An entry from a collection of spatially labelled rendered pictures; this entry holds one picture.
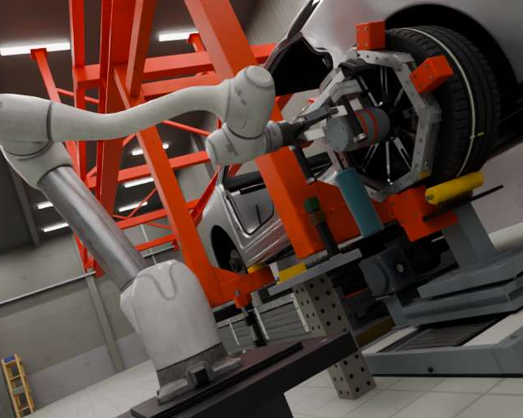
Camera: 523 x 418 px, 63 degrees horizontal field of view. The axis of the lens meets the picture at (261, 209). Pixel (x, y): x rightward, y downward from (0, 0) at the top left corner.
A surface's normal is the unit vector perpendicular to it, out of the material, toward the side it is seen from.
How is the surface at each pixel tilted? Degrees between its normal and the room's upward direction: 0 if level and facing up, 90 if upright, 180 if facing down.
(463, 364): 90
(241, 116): 144
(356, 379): 90
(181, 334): 92
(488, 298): 90
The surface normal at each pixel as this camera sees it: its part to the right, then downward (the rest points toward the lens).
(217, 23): 0.35, -0.33
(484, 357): -0.85, 0.27
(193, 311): 0.62, -0.44
